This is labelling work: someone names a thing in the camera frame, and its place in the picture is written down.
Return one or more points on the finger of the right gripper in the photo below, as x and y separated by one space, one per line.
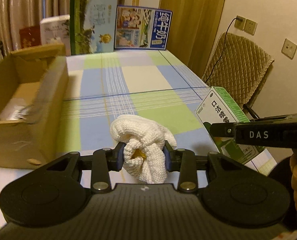
225 129

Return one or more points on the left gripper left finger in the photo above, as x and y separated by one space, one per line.
104 161

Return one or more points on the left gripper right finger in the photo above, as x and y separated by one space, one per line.
184 162

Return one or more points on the white knitted cloth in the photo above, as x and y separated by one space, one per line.
144 141

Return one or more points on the black printed snack packets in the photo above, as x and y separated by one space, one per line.
14 112

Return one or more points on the quilted olive chair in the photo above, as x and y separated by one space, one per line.
241 67

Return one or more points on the open brown cardboard box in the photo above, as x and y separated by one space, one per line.
36 77

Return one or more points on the wooden wardrobe door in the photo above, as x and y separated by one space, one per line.
193 30

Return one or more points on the dark blue milk carton box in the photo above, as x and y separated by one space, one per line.
142 28

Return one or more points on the white humidifier product box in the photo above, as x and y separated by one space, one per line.
55 29

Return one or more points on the light blue milk carton box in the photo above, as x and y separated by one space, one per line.
92 26

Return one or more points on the red gift box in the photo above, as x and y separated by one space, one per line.
30 37

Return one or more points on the single wall socket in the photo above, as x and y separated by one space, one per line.
289 48

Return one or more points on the wall socket pair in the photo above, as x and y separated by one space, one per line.
245 25

